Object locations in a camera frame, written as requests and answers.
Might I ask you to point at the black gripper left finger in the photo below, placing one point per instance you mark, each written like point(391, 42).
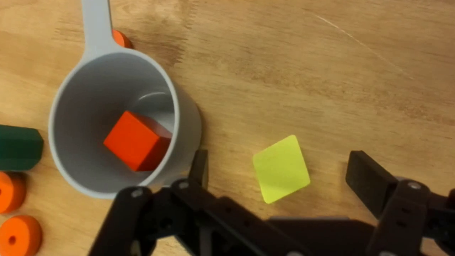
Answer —
point(199, 173)

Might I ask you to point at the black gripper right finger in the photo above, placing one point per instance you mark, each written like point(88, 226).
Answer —
point(369, 180)

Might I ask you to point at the red cube block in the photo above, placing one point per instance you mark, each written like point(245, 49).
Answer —
point(137, 140)

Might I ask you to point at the yellow-green cube block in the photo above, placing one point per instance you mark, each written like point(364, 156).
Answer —
point(280, 169)

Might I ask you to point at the grey measuring cup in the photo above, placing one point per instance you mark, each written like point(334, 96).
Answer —
point(106, 81)

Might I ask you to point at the green octagonal block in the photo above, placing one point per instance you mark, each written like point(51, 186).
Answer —
point(19, 147)

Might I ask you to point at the orange disc below green block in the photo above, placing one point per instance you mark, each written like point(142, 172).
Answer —
point(11, 190)

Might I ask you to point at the orange disc beside red cube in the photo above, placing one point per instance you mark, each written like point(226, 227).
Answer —
point(19, 236)

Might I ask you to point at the orange disc near cup handle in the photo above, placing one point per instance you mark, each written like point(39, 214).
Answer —
point(122, 39)

